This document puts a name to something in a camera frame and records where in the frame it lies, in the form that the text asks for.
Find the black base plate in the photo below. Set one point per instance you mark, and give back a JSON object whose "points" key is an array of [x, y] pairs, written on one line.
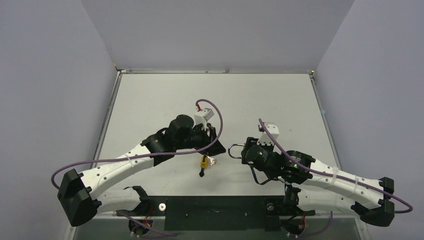
{"points": [[217, 213]]}

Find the yellow padlock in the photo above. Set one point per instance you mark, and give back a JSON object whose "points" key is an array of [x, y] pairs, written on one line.
{"points": [[207, 162]]}

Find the large brass padlock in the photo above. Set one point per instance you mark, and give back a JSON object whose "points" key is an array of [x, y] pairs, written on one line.
{"points": [[234, 151]]}

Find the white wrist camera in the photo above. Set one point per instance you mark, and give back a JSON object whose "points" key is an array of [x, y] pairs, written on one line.
{"points": [[203, 116], [270, 133]]}

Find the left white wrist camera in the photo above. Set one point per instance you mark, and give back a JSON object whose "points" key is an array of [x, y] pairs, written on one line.
{"points": [[203, 116]]}

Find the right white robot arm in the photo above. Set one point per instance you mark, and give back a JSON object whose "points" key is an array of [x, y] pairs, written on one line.
{"points": [[312, 185]]}

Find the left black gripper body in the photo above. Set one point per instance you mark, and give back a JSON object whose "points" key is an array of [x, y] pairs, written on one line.
{"points": [[198, 138]]}

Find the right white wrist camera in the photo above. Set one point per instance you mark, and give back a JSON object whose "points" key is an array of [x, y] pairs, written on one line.
{"points": [[270, 133]]}

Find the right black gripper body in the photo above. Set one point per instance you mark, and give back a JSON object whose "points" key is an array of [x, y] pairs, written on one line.
{"points": [[247, 148]]}

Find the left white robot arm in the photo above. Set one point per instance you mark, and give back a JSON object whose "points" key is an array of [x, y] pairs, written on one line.
{"points": [[84, 194]]}

